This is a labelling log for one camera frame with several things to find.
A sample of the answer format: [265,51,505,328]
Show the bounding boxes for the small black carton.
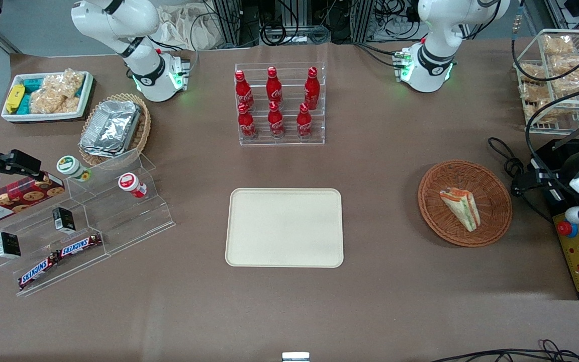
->
[52,206,76,235]
[0,231,22,260]

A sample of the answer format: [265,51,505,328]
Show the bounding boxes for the clear bag of fried snacks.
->
[551,73,579,97]
[548,52,579,76]
[518,62,547,84]
[519,82,552,104]
[541,34,577,56]
[523,101,562,125]

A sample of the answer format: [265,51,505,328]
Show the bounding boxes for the oval brown wicker basket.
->
[78,93,152,168]

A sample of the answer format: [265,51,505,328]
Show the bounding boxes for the yellow snack packet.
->
[5,83,26,114]

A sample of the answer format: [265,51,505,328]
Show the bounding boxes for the cream rectangular plastic tray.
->
[225,188,344,268]

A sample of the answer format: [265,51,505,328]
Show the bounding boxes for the red Walkers cookie box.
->
[0,171,66,227]

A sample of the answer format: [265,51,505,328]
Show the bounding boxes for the thin black cables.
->
[429,339,579,362]

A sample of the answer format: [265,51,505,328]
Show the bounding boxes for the triangle sandwich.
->
[439,187,481,233]

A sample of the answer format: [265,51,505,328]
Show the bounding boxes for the white rectangular plastic bin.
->
[1,71,95,124]

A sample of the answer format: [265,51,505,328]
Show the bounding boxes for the silver foil container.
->
[79,99,142,159]

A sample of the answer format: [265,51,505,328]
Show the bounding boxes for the Snickers chocolate bar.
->
[57,233,104,259]
[17,253,60,291]

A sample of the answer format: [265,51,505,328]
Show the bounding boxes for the aluminium frame with cables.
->
[204,0,421,49]

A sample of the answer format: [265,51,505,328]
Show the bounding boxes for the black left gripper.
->
[511,170,571,198]

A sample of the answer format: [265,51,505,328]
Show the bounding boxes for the clear acrylic bottle rack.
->
[234,61,326,147]

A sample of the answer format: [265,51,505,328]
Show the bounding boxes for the red lid yogurt cup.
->
[118,172,148,199]

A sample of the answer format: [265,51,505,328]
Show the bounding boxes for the red cola bottle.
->
[267,101,285,139]
[296,103,313,139]
[237,103,257,141]
[266,66,283,107]
[304,66,321,111]
[234,69,255,112]

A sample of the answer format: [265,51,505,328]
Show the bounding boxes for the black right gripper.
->
[0,149,42,185]

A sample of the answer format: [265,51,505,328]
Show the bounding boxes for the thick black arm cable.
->
[511,0,579,83]
[524,82,579,202]

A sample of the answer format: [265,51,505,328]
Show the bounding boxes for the round brown wicker basket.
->
[418,160,513,247]

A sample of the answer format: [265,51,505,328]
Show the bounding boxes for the clear acrylic stepped shelf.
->
[0,148,177,298]

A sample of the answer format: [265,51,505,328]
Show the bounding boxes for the crumpled beige cloth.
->
[156,4,231,51]

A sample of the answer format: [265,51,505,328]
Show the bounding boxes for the green lid yogurt cup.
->
[56,155,92,183]

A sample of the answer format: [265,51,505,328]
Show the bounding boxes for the clear bag of rice crackers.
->
[43,68,85,99]
[29,88,80,115]

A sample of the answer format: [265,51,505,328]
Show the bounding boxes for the looped black cable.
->
[488,136,527,177]

